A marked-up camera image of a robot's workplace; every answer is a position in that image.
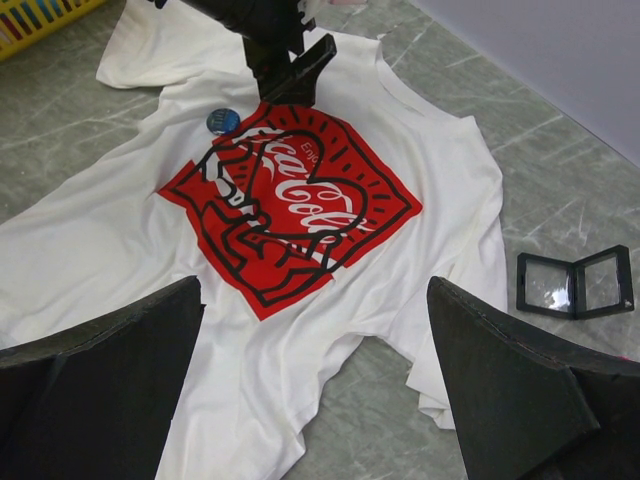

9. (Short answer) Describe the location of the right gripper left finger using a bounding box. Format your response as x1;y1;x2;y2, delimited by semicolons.
1;276;204;479

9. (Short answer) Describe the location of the blue round brooch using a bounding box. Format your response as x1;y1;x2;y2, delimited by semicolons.
205;108;241;136

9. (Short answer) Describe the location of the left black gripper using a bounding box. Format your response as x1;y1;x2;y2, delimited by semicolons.
184;0;337;105

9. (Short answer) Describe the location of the yellow plastic basket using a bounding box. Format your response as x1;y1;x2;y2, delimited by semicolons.
1;0;105;61

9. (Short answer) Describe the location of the white Coca-Cola t-shirt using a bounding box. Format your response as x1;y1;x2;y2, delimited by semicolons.
1;1;507;479

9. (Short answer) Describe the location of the black folding mirror right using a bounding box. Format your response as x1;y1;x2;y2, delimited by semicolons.
516;245;635;320

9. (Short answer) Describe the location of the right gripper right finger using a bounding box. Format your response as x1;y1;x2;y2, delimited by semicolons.
427;277;639;479

